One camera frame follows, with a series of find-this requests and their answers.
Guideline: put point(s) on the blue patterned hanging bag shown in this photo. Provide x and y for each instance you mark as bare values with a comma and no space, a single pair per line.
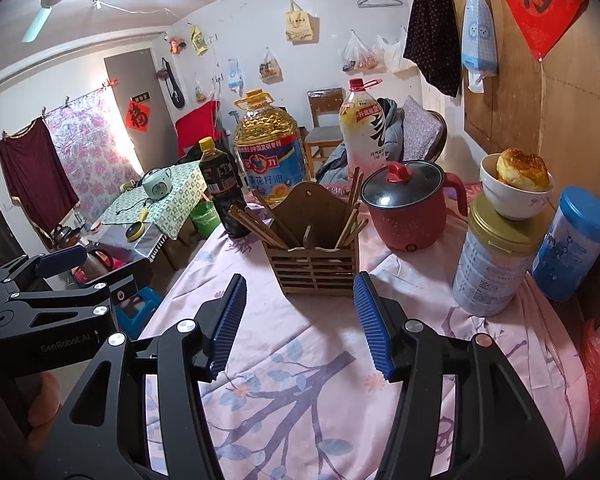
477,35

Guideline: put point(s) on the green bucket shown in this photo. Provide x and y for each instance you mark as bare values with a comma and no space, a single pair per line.
205,220

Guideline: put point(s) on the dark soy sauce bottle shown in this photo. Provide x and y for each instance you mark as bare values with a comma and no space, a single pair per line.
217,175

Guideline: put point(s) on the large cooking oil bottle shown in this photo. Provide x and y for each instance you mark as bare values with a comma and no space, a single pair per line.
267,160

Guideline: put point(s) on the person's left hand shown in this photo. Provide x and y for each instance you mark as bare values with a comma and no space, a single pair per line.
42,410

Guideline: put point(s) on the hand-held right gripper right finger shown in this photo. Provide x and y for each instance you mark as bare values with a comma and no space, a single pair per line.
375,330

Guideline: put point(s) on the white plastic bag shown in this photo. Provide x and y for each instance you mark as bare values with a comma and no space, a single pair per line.
395,55

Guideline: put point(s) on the white drink bottle red cap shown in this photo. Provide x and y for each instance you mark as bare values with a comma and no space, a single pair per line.
362,135

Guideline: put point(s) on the plywood board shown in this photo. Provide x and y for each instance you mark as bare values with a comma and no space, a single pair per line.
570,125

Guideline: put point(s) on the red electric cooking pot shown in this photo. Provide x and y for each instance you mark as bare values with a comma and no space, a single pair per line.
410,220

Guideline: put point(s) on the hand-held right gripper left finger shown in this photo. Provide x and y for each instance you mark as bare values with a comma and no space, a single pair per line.
227,330

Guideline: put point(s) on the green checkered tablecloth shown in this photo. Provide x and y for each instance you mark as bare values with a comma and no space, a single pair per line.
180,190

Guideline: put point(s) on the blue plastic stool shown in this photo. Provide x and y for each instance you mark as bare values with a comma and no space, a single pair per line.
140,310

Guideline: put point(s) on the black hanging bag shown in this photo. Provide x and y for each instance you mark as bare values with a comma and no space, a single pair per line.
172,85

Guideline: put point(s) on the milk powder tin gold lid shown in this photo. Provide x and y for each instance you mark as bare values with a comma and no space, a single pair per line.
490,270

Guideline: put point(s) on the small dark kettle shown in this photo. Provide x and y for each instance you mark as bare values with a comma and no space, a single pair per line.
67,237

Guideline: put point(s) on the small blue white bag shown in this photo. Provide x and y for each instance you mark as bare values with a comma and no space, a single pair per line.
235,75

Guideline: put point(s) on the red paper door decoration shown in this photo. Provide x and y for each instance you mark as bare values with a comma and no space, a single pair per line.
137,116

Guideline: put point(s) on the dark dotted garment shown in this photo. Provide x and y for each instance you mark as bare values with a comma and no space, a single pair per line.
430,25

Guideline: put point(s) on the red paper wall decoration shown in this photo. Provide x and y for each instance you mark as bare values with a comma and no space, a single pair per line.
540,0

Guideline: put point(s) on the silver foil table cover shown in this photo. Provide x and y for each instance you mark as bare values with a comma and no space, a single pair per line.
145,245

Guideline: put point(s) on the yellow round gadget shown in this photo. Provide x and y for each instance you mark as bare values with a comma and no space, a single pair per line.
136,230

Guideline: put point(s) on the maroon cloth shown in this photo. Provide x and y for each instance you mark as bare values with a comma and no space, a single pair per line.
35,170

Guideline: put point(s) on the bunch of wooden chopsticks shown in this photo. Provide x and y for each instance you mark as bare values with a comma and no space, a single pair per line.
255,230

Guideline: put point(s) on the steel kettle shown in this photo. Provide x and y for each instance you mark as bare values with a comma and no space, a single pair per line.
102,260

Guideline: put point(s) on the orange toy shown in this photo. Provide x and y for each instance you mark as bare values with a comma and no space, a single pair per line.
177,45

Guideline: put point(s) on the pink floral tablecloth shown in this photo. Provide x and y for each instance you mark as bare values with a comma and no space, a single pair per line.
305,360

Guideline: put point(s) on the white bowl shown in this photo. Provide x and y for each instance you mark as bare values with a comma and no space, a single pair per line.
510,202

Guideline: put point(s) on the mint green rice cooker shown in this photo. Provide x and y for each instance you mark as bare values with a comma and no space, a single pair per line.
156,184

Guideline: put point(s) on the blue lidded tin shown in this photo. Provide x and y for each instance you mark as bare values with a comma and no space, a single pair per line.
570,250

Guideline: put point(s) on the wooden chopstick holder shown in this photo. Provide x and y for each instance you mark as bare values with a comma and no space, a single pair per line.
307,265

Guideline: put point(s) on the pink floral curtain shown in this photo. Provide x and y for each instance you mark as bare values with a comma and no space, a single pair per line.
90,145

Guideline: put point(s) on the grey door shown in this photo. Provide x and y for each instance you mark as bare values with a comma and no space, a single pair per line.
130,75

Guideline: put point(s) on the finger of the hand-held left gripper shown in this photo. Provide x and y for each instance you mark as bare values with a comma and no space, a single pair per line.
60,264
80,297

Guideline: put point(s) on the baked bun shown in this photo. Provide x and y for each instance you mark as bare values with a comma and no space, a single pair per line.
522,167

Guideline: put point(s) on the yellow snack bag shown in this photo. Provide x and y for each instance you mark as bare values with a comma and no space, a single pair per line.
199,41

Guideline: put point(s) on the clear plastic bag red contents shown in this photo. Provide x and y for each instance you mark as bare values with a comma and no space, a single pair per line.
362,57

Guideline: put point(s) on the wooden chair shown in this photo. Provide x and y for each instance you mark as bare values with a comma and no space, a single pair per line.
325,105

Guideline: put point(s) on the yellow tote bag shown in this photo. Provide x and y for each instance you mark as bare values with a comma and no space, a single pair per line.
300,25

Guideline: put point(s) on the purple patterned cushion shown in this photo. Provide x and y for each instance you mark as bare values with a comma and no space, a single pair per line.
422,125

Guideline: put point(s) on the red cloth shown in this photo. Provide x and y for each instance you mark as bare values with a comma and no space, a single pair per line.
195,125

